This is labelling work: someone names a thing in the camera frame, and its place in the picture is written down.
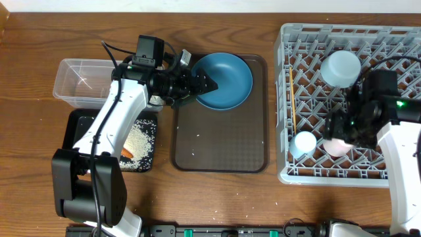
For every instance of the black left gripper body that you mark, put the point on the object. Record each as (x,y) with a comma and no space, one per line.
(175,85)

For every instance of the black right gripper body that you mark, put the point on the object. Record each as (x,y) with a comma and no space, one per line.
(350,128)

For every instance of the dark blue plate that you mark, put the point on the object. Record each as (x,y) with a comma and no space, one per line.
(233,77)

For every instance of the pink cup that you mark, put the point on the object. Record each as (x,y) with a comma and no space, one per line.
(336,147)

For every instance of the light blue cup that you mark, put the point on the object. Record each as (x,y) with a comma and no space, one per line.
(304,143)

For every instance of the light blue bowl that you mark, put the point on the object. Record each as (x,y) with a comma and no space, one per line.
(341,69)

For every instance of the wooden chopstick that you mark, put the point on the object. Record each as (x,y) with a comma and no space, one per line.
(292,99)

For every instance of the pile of white rice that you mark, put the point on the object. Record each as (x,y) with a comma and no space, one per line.
(141,144)

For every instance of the orange carrot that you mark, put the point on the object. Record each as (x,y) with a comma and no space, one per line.
(126,153)

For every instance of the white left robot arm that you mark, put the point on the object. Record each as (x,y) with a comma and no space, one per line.
(88,184)

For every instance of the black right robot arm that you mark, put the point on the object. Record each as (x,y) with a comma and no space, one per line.
(393,124)

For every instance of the grey dishwasher rack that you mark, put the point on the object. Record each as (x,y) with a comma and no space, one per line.
(304,47)

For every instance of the brown serving tray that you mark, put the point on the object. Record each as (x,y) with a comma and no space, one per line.
(236,140)

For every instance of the clear plastic bin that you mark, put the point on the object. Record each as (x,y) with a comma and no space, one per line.
(83,83)

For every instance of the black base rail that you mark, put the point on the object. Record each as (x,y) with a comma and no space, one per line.
(294,229)

